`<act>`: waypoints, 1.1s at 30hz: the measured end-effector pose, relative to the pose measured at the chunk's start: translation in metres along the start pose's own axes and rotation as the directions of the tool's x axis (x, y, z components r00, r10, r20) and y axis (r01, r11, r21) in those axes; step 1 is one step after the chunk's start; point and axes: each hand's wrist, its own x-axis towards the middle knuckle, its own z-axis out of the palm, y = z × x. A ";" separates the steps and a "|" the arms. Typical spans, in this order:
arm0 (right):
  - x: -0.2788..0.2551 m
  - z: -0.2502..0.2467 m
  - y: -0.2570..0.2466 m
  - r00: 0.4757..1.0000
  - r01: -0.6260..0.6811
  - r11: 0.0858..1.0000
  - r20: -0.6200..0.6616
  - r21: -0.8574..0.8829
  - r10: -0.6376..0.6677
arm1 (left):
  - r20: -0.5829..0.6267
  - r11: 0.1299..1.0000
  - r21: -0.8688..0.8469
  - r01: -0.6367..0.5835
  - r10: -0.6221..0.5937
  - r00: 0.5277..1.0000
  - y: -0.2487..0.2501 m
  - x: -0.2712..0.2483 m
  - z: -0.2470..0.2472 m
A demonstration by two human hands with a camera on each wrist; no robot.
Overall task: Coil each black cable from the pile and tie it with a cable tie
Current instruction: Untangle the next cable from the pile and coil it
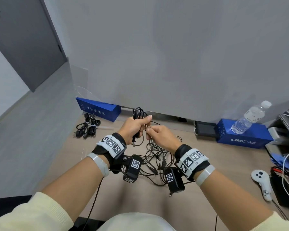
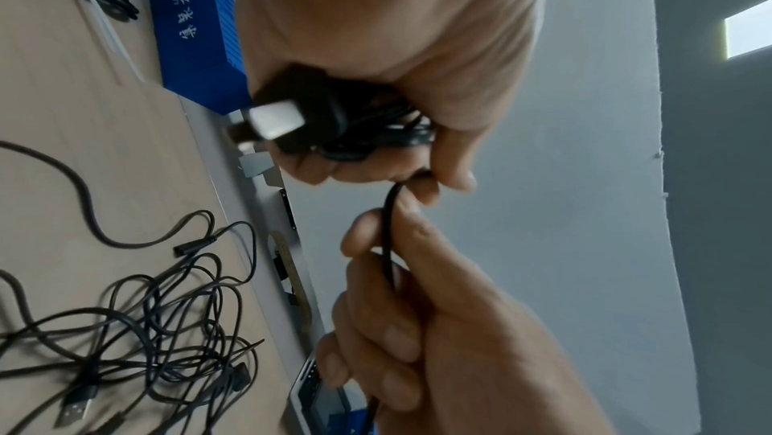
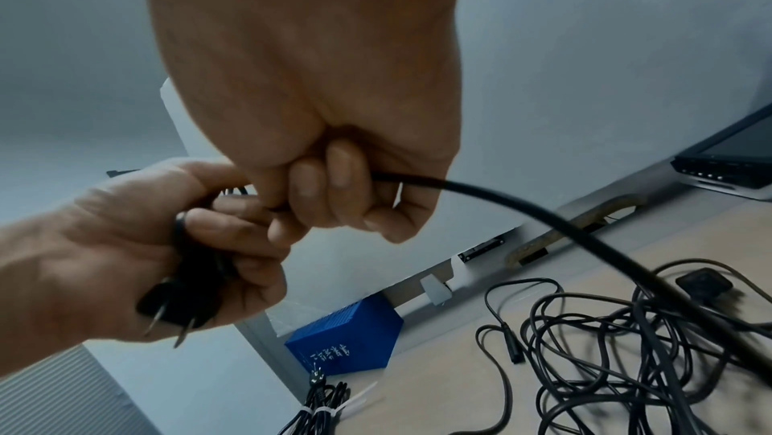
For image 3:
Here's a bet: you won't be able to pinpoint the small black screen device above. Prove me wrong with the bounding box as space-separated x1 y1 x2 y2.
670 103 772 201

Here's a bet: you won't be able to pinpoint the black cable with round plug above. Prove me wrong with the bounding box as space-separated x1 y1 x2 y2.
273 404 331 435

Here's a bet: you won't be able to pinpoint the light wooden table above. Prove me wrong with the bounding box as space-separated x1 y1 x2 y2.
325 170 772 435

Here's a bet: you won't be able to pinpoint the blue triangular box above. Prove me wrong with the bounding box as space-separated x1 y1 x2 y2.
284 293 404 377

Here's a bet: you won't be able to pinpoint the person's right hand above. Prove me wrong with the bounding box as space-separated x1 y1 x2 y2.
138 0 472 248

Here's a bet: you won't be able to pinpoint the grey window blinds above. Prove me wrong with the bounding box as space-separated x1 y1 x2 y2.
0 344 164 435

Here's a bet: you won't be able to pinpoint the thick black power cable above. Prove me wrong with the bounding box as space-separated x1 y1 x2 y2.
306 370 352 435

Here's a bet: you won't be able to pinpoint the person's left hand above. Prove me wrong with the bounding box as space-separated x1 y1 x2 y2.
0 158 292 382

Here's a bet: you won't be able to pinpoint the pile of black cables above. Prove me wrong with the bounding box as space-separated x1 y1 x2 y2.
474 258 772 435

